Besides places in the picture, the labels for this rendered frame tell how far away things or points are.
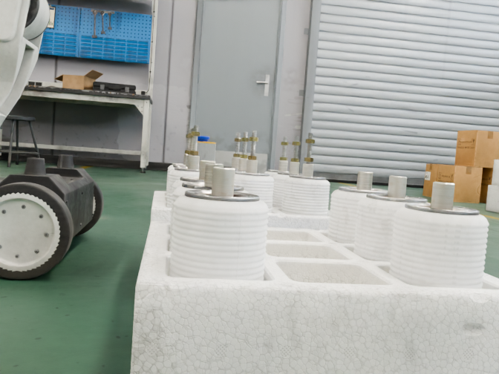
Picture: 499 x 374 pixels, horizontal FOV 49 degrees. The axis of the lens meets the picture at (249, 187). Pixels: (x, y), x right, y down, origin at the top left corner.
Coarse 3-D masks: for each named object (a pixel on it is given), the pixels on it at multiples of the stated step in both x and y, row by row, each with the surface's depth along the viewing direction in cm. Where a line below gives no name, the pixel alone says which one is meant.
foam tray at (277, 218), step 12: (156, 192) 134; (156, 204) 108; (156, 216) 101; (168, 216) 102; (276, 216) 105; (288, 216) 105; (300, 216) 106; (312, 216) 107; (324, 216) 109; (300, 228) 106; (312, 228) 106; (324, 228) 107
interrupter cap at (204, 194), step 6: (186, 192) 53; (192, 192) 55; (198, 192) 55; (204, 192) 56; (210, 192) 57; (234, 192) 58; (240, 192) 58; (198, 198) 52; (204, 198) 52; (210, 198) 51; (216, 198) 51; (222, 198) 51; (228, 198) 51; (234, 198) 51; (240, 198) 52; (246, 198) 52; (252, 198) 53; (258, 198) 54
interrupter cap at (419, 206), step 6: (408, 204) 58; (414, 204) 61; (420, 204) 61; (426, 204) 62; (420, 210) 56; (426, 210) 56; (432, 210) 55; (438, 210) 55; (444, 210) 55; (450, 210) 55; (456, 210) 59; (462, 210) 58; (468, 210) 57; (474, 210) 58
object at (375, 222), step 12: (360, 204) 69; (372, 204) 67; (384, 204) 66; (396, 204) 66; (360, 216) 69; (372, 216) 67; (384, 216) 66; (360, 228) 69; (372, 228) 67; (384, 228) 66; (360, 240) 69; (372, 240) 67; (384, 240) 66; (360, 252) 69; (372, 252) 67; (384, 252) 66
